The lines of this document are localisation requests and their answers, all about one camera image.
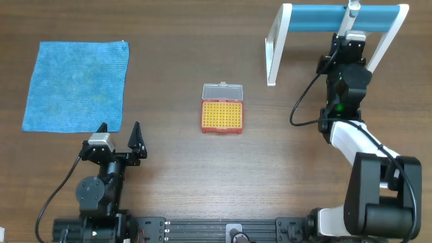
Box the black cable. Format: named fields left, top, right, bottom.
left=34, top=155, right=83, bottom=243
left=289, top=43, right=419, bottom=242

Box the red and yellow tip box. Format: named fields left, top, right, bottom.
left=200, top=81, right=244, bottom=135

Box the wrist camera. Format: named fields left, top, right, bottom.
left=87, top=132, right=116, bottom=153
left=344, top=30, right=367, bottom=42

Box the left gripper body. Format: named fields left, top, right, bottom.
left=79, top=140, right=149, bottom=167

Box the mounting rail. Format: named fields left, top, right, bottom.
left=52, top=216, right=313, bottom=243

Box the blue cloth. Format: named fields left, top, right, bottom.
left=21, top=40, right=130, bottom=134

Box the white and blue stand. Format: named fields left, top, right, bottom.
left=265, top=2, right=410, bottom=87

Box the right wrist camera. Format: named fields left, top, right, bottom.
left=344, top=30, right=367, bottom=42

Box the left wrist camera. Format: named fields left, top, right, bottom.
left=87, top=132, right=116, bottom=153

